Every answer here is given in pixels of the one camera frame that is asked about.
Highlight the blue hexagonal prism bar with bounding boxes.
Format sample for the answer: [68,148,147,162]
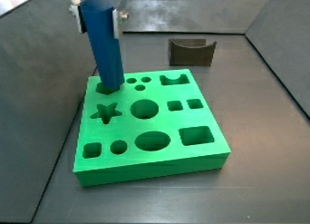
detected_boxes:
[80,0,124,91]

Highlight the black curved cradle stand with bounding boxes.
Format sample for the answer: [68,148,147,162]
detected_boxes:
[168,39,216,66]

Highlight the green shape sorter block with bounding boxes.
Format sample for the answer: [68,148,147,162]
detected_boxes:
[72,69,230,187]

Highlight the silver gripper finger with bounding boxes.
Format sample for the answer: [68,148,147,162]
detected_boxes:
[112,0,128,39]
[69,0,86,34]

